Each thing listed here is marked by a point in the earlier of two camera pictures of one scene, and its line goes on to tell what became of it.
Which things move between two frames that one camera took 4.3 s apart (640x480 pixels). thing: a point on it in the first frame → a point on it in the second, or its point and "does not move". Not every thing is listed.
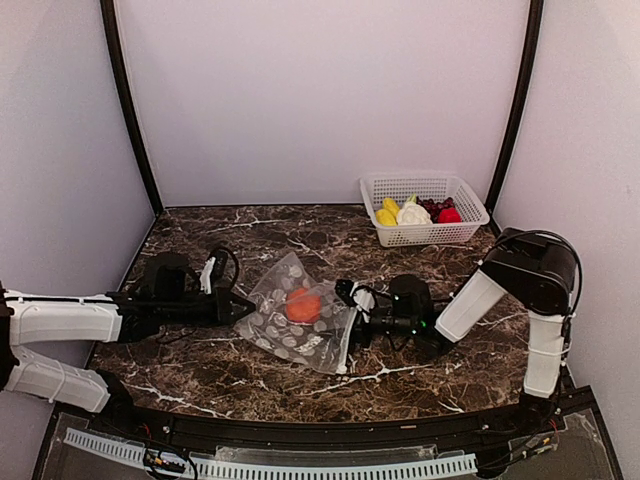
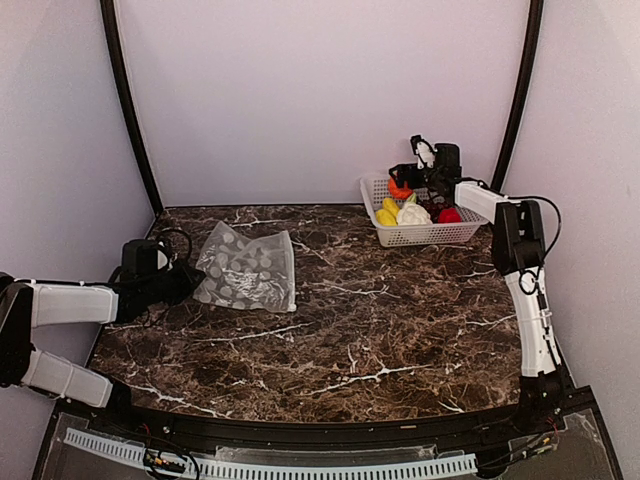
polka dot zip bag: (300, 317) → (239, 272)
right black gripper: (359, 329) → (404, 169)
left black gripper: (222, 311) → (188, 282)
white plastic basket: (376, 189) does not move
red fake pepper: (449, 215) does not move
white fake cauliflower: (412, 213) does not move
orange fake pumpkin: (303, 306) → (399, 193)
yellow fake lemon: (385, 218) does not move
